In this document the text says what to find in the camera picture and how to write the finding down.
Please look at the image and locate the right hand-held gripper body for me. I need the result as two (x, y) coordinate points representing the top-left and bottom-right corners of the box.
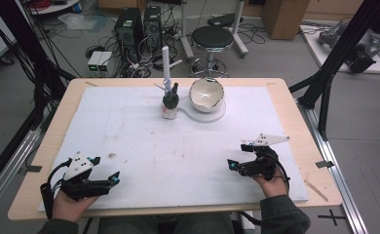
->
(237, 133), (290, 182)

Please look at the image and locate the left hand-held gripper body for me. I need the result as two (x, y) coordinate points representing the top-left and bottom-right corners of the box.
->
(59, 150), (113, 201)

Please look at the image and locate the black and white plush doll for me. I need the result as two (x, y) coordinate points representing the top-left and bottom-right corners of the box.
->
(161, 81), (181, 121)

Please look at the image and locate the white peg stand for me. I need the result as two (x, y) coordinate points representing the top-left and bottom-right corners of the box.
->
(153, 45), (227, 124)

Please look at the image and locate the person's right hand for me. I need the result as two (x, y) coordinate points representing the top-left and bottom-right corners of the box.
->
(251, 170), (290, 199)

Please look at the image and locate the person's left hand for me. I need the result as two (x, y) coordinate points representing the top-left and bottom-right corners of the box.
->
(52, 190), (98, 224)

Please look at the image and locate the white foam board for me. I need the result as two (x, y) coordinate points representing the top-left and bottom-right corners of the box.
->
(38, 85), (309, 213)

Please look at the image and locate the black tape piece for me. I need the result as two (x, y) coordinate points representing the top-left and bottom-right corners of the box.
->
(18, 165), (43, 174)
(315, 160), (336, 170)

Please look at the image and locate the person's left leg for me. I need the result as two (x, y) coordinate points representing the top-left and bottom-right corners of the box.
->
(96, 214), (162, 234)

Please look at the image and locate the person's leg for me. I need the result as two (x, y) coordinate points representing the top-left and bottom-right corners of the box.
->
(176, 213), (235, 234)
(96, 214), (162, 234)

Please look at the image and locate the light wooden table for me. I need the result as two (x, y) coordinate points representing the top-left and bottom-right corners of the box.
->
(7, 77), (343, 222)

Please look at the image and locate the chipped white ceramic bowl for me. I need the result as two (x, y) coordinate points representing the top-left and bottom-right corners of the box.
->
(188, 77), (226, 114)

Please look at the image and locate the thin wooden stick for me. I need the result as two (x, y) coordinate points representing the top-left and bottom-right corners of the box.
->
(304, 179), (329, 203)

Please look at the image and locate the person's right leg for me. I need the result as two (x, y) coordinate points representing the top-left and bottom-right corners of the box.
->
(176, 213), (235, 234)

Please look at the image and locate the black tape cross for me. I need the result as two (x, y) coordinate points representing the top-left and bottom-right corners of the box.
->
(318, 209), (347, 227)

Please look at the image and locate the white power supply box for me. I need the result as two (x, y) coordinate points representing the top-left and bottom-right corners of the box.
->
(87, 51), (103, 73)
(97, 51), (114, 74)

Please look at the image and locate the black round stool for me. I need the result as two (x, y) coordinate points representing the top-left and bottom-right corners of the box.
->
(189, 25), (235, 79)

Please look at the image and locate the white floor platform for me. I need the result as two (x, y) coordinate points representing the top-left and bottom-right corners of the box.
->
(299, 23), (380, 75)

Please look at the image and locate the white metal table leg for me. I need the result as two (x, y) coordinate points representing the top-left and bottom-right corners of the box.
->
(179, 0), (196, 61)
(231, 0), (249, 59)

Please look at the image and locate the black computer tower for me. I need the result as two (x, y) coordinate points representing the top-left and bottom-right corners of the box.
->
(142, 5), (164, 51)
(114, 8), (144, 64)

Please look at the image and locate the brown cardboard box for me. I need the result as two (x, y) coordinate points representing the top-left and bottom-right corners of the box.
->
(261, 0), (311, 41)

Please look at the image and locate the clear plastic sheet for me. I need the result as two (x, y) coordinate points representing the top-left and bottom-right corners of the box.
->
(57, 13), (110, 32)

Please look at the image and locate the grey and black machine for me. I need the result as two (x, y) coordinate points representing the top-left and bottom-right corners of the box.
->
(318, 21), (380, 74)

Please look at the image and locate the round white table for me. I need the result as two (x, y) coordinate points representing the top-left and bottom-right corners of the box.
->
(28, 0), (82, 16)

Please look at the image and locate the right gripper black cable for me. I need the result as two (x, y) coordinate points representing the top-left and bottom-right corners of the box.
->
(265, 151), (291, 196)

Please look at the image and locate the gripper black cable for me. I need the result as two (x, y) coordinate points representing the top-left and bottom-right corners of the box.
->
(46, 157), (73, 193)
(265, 151), (291, 196)

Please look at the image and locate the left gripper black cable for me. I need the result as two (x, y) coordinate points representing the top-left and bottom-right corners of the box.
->
(46, 157), (73, 193)

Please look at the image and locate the black wrist strap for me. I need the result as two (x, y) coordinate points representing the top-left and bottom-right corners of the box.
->
(39, 181), (56, 221)

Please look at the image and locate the white post under table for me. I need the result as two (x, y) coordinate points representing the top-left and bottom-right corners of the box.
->
(240, 211), (256, 234)

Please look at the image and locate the aluminium rail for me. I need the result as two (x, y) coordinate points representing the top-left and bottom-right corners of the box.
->
(296, 97), (369, 234)
(0, 130), (44, 216)

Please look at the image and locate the tangle of floor cables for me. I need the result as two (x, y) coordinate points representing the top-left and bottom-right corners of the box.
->
(116, 48), (181, 79)

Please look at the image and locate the black metal frame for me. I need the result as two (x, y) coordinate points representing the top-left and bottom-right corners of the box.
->
(288, 0), (380, 141)
(0, 0), (77, 131)

